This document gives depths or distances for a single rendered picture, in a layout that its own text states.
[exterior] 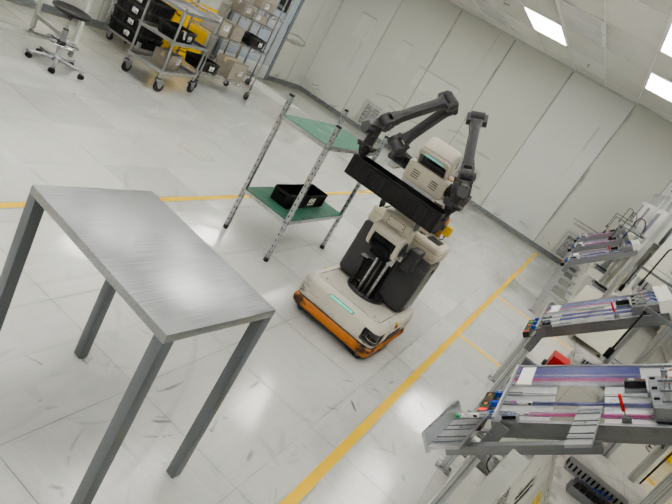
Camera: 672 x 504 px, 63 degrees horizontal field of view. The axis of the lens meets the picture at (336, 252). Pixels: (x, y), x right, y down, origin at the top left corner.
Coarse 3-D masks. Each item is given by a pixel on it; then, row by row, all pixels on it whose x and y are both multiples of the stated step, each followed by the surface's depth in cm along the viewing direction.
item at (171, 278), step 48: (48, 192) 165; (96, 192) 180; (144, 192) 198; (96, 240) 156; (144, 240) 170; (192, 240) 186; (0, 288) 176; (144, 288) 148; (192, 288) 160; (240, 288) 175; (192, 336) 146; (144, 384) 143; (192, 432) 192; (96, 480) 157
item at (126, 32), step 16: (128, 0) 683; (144, 0) 675; (160, 0) 710; (112, 16) 698; (128, 16) 689; (160, 16) 690; (112, 32) 709; (128, 32) 691; (144, 32) 685; (144, 48) 702
